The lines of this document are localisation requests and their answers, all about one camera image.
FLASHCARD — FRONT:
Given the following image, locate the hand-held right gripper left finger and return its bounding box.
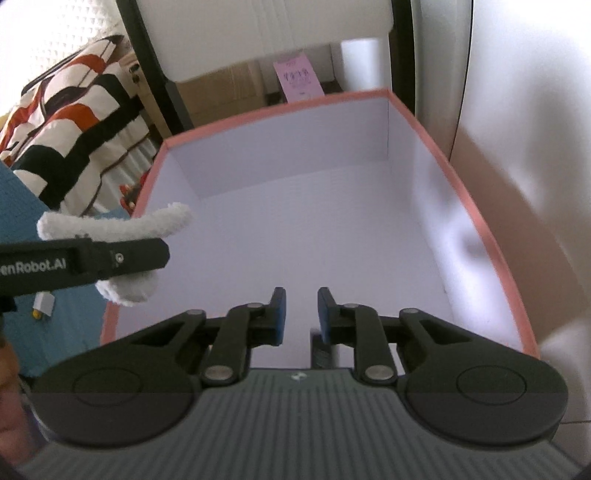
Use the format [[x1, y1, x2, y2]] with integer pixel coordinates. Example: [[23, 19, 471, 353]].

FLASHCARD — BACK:
[[124, 287, 288, 387]]

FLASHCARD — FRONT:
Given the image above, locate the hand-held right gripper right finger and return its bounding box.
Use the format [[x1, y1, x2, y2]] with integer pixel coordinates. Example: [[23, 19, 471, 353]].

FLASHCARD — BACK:
[[318, 287, 476, 386]]

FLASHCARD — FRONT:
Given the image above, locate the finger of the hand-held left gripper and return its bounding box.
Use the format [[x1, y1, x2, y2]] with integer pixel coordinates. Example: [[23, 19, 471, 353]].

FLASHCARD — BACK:
[[76, 237, 170, 283]]

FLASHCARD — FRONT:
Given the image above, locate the pink-rimmed cardboard box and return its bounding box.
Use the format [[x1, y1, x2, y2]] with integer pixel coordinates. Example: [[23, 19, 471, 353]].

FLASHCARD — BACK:
[[100, 89, 540, 370]]

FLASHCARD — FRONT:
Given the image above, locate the person's left forearm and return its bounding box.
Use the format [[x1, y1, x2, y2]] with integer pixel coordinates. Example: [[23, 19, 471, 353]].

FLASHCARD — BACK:
[[0, 337, 35, 467]]

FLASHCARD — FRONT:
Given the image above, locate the small white block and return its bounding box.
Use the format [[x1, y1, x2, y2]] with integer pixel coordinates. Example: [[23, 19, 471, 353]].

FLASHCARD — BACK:
[[32, 292, 57, 320]]

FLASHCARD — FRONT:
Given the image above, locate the blue textured mat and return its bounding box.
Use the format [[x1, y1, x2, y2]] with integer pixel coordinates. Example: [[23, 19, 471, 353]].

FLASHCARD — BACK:
[[0, 164, 139, 380]]

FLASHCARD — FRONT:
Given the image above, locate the orange black striped blanket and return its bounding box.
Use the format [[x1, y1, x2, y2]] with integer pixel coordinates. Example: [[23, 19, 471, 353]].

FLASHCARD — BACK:
[[0, 34, 160, 219]]

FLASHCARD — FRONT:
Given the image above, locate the light wooden cabinet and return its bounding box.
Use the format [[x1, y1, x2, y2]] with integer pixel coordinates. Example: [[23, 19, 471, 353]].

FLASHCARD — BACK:
[[175, 59, 289, 136]]

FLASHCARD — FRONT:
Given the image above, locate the pink paper card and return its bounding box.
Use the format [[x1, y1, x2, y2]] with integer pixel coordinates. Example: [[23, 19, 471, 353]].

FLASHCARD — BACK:
[[272, 53, 324, 103]]

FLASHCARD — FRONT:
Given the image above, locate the white panel with black frame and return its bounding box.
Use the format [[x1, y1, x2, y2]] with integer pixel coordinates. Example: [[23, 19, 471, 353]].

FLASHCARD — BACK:
[[115, 0, 416, 139]]

